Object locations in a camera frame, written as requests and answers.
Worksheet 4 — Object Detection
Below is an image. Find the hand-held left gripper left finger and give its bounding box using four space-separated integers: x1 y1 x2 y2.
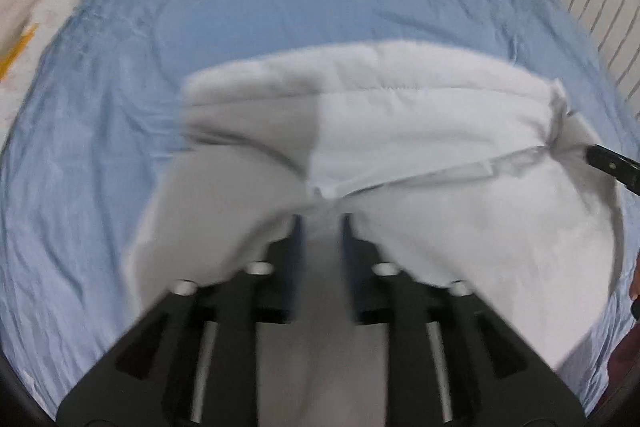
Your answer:
55 214 307 427

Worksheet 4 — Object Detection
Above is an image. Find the blue bed sheet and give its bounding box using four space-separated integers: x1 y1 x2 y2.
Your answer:
0 0 640 419

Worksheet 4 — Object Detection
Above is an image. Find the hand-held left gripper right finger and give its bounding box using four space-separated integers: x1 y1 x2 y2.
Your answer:
341 214 587 427

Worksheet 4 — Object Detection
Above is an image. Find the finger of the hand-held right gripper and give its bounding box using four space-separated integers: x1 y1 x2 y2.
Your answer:
584 143 640 196

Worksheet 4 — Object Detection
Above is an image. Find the yellow strip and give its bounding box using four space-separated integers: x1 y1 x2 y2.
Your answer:
0 23 40 80

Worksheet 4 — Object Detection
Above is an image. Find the grey puffer jacket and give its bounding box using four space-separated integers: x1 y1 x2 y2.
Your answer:
122 39 627 427

